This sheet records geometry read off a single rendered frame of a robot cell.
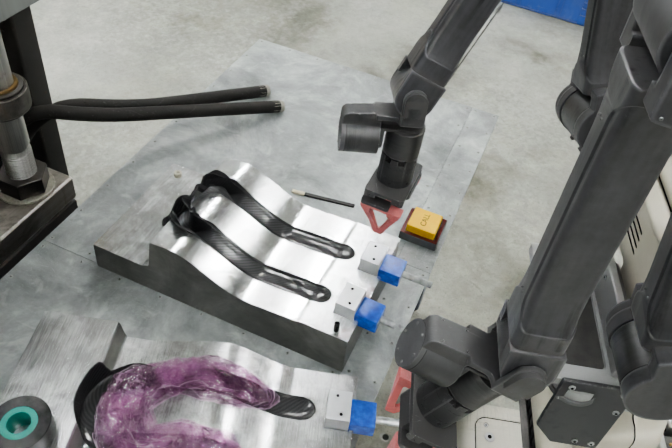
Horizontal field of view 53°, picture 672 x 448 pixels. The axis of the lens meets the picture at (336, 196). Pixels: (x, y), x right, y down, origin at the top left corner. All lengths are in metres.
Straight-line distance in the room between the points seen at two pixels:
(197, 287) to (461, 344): 0.59
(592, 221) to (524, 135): 2.59
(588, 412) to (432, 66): 0.53
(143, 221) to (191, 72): 2.00
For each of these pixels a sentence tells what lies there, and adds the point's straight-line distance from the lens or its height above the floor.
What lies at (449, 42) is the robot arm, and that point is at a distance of 0.95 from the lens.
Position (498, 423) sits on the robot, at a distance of 1.82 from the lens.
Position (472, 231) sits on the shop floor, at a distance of 2.62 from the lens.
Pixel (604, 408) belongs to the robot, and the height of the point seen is 1.00.
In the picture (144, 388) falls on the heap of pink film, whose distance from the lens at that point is 1.06.
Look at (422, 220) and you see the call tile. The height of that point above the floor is 0.84.
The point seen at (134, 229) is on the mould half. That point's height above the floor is 0.86.
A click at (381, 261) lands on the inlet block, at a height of 0.92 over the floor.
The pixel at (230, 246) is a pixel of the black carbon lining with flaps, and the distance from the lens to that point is 1.21.
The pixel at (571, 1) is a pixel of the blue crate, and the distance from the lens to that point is 4.19.
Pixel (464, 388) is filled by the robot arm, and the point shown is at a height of 1.15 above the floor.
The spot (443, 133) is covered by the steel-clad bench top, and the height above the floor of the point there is 0.80.
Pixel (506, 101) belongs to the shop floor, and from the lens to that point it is 3.37.
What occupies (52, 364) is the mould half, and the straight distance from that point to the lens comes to 1.09.
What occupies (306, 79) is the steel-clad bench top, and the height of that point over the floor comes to 0.80.
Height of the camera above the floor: 1.80
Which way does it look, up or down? 43 degrees down
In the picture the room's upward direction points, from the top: 8 degrees clockwise
